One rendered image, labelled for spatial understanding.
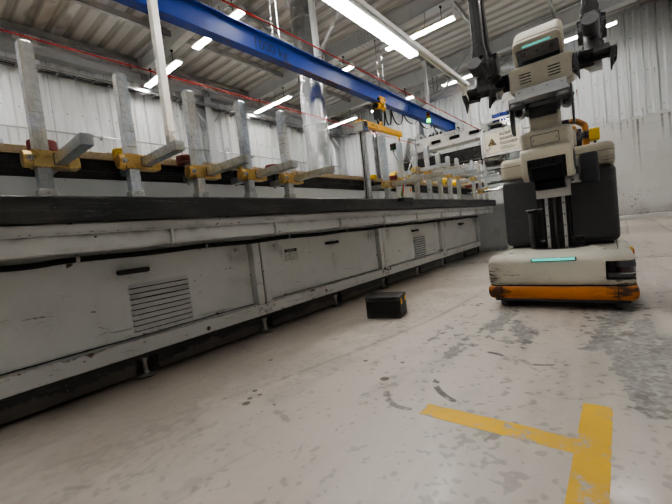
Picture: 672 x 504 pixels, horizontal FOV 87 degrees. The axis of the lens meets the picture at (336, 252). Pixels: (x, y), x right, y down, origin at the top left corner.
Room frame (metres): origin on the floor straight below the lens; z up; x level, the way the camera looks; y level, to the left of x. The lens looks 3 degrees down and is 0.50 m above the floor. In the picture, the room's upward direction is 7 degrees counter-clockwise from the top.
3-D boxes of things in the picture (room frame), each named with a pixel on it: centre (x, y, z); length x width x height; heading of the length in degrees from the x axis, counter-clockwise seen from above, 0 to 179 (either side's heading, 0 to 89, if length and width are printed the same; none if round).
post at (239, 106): (1.65, 0.36, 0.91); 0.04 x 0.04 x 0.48; 51
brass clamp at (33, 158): (1.08, 0.82, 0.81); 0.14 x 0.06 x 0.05; 141
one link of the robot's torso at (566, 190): (1.80, -1.19, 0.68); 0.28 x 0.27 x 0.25; 52
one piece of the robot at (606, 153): (2.04, -1.30, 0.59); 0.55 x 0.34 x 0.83; 52
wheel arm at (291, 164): (1.65, 0.30, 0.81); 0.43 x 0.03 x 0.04; 51
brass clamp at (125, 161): (1.28, 0.66, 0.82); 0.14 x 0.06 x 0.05; 141
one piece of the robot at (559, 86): (1.74, -1.07, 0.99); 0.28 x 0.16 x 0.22; 52
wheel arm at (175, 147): (1.26, 0.61, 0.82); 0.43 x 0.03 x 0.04; 51
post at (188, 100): (1.45, 0.52, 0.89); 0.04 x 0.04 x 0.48; 51
